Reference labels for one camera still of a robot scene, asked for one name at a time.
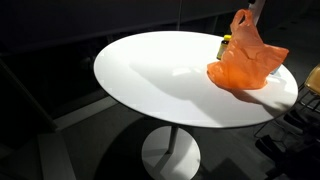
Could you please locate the amber bottle with yellow cap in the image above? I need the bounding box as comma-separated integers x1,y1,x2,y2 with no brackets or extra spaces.
216,34,232,61

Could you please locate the orange plastic bag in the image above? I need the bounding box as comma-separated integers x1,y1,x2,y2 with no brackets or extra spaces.
206,8,290,91

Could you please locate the white table pedestal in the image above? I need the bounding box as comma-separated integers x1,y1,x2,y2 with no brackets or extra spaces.
141,125,202,180

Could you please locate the tan seat wire chair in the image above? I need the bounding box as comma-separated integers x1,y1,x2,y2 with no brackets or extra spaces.
297,63,320,114

